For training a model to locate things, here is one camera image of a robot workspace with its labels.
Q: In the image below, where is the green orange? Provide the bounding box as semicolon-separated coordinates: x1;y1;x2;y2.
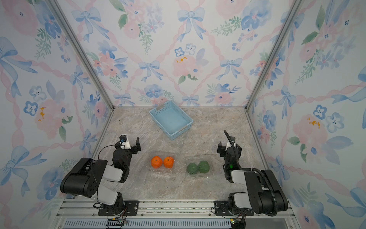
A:
198;160;211;173
186;163;199;175

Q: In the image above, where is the clear container of oranges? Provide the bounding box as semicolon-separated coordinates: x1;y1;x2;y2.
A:
146;151;178;174

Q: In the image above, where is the clear container of green fruit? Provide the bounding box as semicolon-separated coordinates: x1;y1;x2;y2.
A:
183;155;215;179

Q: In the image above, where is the light blue plastic basket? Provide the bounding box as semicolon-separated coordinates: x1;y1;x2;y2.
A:
149;101;193;140

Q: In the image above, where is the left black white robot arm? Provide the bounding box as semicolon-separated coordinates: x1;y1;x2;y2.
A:
60;135;142;217

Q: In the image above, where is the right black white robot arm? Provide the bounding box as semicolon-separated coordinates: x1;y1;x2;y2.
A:
217;143;288;217

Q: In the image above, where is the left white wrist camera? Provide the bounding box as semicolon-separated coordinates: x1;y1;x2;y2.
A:
119;135;131;150

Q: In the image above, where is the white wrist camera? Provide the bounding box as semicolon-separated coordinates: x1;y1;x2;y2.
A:
119;135;131;150
226;136;236;150

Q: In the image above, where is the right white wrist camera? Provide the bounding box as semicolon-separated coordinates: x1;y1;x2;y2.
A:
226;136;236;150

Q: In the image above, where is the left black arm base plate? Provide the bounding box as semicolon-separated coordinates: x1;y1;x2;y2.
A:
98;200;139;217

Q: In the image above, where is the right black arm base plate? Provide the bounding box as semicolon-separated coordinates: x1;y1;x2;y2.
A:
213;200;254;217

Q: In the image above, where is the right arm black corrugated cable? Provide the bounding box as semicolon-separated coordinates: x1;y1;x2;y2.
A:
223;130;278;217

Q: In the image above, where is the aluminium mounting rail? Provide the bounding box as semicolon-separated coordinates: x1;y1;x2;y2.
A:
51;198;300;229

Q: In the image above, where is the left aluminium corner post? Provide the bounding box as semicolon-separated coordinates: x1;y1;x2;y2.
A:
45;0;115;110

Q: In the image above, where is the aluminium corner post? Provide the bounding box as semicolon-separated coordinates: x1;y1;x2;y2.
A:
45;0;115;110
246;0;303;112

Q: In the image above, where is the right aluminium corner post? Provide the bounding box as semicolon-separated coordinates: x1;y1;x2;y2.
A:
246;0;303;112

